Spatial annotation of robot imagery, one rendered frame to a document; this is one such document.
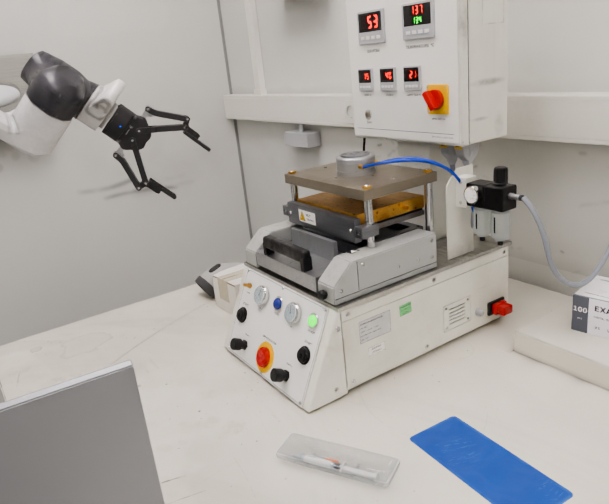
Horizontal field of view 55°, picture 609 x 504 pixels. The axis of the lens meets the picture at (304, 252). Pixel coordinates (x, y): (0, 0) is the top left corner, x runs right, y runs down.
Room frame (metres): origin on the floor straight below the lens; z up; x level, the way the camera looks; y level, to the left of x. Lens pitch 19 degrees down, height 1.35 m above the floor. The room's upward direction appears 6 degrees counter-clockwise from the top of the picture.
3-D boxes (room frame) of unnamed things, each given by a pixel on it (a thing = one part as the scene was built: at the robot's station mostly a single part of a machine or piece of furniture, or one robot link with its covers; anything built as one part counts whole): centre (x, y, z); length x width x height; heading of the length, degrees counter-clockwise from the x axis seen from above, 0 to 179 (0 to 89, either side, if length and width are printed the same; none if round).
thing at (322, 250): (1.13, -0.08, 0.97); 0.30 x 0.22 x 0.08; 122
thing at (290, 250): (1.06, 0.03, 0.99); 0.15 x 0.02 x 0.04; 32
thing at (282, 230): (1.24, 0.01, 0.97); 0.25 x 0.05 x 0.07; 122
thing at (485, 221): (1.04, -0.35, 1.05); 0.15 x 0.05 x 0.15; 32
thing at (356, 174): (1.16, -0.16, 1.08); 0.31 x 0.24 x 0.13; 32
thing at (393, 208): (1.15, -0.13, 1.07); 0.22 x 0.17 x 0.10; 32
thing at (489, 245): (1.18, -0.15, 0.93); 0.46 x 0.35 x 0.01; 122
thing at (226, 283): (1.40, 0.14, 0.80); 0.19 x 0.13 x 0.09; 122
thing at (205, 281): (1.51, 0.21, 0.79); 0.20 x 0.08 x 0.08; 122
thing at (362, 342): (1.14, -0.13, 0.84); 0.53 x 0.37 x 0.17; 122
